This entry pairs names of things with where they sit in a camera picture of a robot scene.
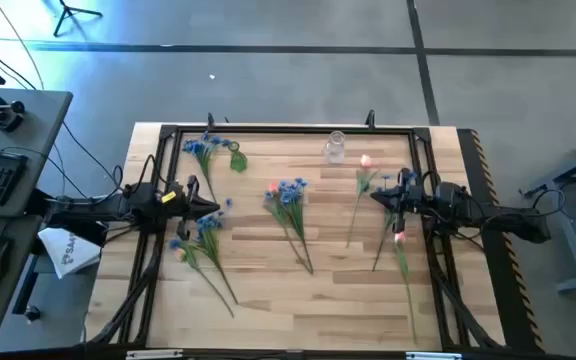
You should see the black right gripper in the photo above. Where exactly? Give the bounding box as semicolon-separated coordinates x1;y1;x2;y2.
370;169;437;234

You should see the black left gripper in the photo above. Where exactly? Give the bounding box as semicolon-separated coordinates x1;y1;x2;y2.
165;174;221;240

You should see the green glass vase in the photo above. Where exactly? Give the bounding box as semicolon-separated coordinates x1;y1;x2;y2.
227;141;249;174

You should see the clear glass vase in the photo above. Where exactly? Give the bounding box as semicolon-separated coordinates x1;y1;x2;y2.
322;130;347;165

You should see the black hazard-striped strip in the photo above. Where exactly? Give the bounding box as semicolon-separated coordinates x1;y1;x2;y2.
456;128;544;354

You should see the black desk support beam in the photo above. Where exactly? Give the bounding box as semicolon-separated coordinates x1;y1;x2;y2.
27;188;110;247

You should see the white printed bag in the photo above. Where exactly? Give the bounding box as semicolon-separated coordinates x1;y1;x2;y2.
37;227;103;280

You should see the grey desk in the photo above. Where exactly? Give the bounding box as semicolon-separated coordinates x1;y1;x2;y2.
0;87;74;341

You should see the black desk leg bar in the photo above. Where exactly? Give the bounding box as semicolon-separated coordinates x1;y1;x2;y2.
12;252;39;315

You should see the black tripod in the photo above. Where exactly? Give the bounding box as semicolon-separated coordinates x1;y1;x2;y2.
52;0;104;38

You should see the black metal table frame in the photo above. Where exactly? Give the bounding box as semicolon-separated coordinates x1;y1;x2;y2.
85;123;507;351

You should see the grey table frame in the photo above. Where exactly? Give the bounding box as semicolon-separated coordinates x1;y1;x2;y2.
518;127;576;295

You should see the white floor cable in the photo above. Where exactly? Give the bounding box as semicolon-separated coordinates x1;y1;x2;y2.
0;0;45;91

